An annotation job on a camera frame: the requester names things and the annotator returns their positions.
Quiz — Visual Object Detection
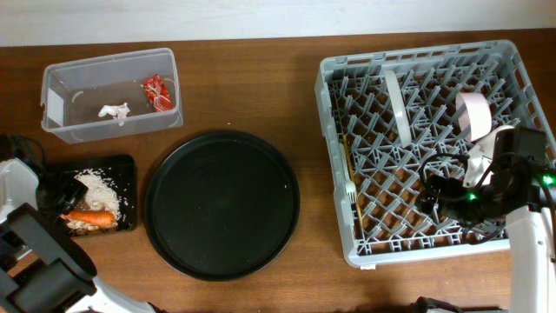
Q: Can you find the round black serving tray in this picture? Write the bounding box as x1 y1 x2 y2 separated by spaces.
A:
143 131 301 281

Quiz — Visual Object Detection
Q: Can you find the wooden chopstick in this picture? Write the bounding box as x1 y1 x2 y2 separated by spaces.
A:
342 134 365 239

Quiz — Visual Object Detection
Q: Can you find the rice pile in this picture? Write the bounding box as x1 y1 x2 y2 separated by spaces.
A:
74 170 122 226

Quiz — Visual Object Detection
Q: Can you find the red snack wrapper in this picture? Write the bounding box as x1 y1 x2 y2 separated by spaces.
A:
142 75 173 112

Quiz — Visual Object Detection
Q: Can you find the clear plastic bin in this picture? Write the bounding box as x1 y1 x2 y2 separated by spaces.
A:
41 48 183 143

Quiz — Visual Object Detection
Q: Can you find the grey plate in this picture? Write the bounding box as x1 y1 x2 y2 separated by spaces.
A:
384 70 412 148

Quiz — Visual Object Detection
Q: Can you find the grey dishwasher rack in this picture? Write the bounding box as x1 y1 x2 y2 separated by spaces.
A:
314 40 550 269

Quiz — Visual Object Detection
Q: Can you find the white tissue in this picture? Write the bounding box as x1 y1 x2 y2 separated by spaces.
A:
98 103 130 126

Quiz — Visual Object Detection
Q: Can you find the white plastic fork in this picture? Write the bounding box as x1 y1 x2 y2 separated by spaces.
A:
338 142 357 204

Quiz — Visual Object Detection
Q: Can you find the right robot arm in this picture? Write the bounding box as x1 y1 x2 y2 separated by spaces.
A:
415 126 555 312

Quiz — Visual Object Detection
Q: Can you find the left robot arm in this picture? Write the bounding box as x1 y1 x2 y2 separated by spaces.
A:
1 158 159 313

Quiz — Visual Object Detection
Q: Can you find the orange carrot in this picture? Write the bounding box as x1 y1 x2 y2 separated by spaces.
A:
61 210 116 228

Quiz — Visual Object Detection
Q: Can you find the black rectangular tray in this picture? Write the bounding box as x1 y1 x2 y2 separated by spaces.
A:
51 155 137 236

